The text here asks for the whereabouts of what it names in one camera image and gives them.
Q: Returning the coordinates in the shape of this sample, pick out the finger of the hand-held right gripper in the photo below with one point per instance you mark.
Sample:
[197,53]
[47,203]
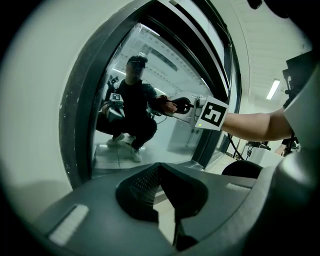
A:
[183,95]
[183,117]

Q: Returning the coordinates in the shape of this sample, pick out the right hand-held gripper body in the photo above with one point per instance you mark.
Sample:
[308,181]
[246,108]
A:
[212,113]

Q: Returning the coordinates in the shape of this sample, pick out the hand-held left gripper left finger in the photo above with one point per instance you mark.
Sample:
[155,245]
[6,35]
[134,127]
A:
[100,220]

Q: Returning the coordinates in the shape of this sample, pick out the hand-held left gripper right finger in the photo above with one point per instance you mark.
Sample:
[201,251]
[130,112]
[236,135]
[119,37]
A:
[215,212]

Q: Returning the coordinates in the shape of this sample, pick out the person's right forearm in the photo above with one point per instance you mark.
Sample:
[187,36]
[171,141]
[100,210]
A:
[255,125]

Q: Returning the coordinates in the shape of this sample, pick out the ceiling light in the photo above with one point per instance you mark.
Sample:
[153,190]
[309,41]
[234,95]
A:
[273,89]

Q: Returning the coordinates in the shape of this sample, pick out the large white cabinet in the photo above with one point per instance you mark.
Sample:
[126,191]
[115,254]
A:
[265,156]

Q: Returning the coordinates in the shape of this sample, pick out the mirrored glass door panel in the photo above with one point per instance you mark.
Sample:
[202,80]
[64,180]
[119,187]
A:
[72,112]

